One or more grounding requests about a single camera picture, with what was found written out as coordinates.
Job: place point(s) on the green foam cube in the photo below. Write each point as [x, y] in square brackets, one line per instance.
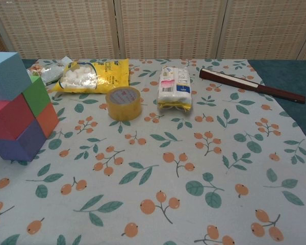
[37, 94]

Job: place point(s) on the orange foam cube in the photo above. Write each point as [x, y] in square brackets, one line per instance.
[48, 121]

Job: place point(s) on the clear yellowish tape roll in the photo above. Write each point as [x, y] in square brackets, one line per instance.
[123, 107]

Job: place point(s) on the light blue foam cube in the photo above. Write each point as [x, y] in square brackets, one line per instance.
[7, 74]

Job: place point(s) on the yellow cotton ball bag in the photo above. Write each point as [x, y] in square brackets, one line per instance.
[109, 74]

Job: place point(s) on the pink wedge block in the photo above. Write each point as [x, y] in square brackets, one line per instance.
[12, 116]

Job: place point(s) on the dark red folded fan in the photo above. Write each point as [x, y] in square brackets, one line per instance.
[244, 83]

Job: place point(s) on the nut snack bag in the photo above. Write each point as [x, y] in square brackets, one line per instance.
[49, 72]

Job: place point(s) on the white cotton pads pack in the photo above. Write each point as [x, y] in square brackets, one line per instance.
[174, 86]

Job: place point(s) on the floral fruit print tablecloth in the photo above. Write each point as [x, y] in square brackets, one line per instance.
[168, 166]

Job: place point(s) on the purple foam cube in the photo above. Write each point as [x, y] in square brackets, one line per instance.
[18, 146]

